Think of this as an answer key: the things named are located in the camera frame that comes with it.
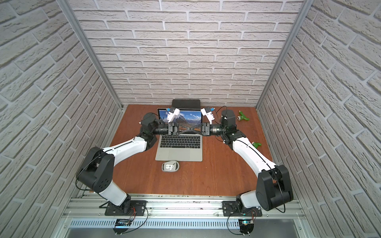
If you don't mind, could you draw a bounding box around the grey wireless mouse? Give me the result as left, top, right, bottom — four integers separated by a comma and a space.
161, 161, 180, 173

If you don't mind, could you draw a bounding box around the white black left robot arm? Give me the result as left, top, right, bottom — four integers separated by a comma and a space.
76, 113, 199, 207

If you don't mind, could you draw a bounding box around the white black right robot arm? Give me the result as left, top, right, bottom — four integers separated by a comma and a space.
199, 107, 294, 211

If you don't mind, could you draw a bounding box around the silver laptop with black keys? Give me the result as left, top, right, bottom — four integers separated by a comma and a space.
155, 109, 202, 162

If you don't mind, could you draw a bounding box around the black plastic tool case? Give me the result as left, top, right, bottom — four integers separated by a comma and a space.
171, 99, 201, 110

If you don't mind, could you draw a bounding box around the right controller board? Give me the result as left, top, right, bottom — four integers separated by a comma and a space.
238, 219, 254, 236

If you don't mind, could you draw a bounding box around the controller board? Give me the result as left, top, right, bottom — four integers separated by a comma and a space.
113, 219, 132, 235
238, 219, 254, 236

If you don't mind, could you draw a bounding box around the left controller board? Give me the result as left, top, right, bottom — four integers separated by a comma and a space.
113, 219, 132, 235

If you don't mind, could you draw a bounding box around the white perforated vent strip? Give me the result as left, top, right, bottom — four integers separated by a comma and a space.
69, 218, 239, 229

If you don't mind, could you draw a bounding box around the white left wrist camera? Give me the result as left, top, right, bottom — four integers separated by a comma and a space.
166, 107, 180, 123

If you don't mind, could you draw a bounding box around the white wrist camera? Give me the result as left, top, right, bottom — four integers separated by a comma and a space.
200, 107, 215, 125
166, 107, 180, 123

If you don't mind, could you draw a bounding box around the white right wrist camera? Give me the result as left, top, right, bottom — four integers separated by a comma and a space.
200, 107, 215, 125

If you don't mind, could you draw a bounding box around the green hose nozzle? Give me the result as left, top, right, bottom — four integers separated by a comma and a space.
237, 111, 250, 121

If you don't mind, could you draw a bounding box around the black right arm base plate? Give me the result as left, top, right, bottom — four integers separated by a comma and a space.
222, 201, 263, 217

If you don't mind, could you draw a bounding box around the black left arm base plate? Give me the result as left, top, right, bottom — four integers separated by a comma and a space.
105, 200, 147, 217

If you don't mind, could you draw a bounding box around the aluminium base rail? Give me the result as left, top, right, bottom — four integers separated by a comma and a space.
63, 192, 306, 219

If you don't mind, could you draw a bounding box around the aluminium corner post right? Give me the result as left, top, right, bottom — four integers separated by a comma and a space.
256, 0, 314, 110

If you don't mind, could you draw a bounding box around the aluminium corner post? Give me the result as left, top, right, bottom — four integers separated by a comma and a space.
256, 0, 314, 110
57, 0, 124, 110

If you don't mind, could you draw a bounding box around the aluminium corner post left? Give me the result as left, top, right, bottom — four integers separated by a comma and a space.
57, 0, 124, 110

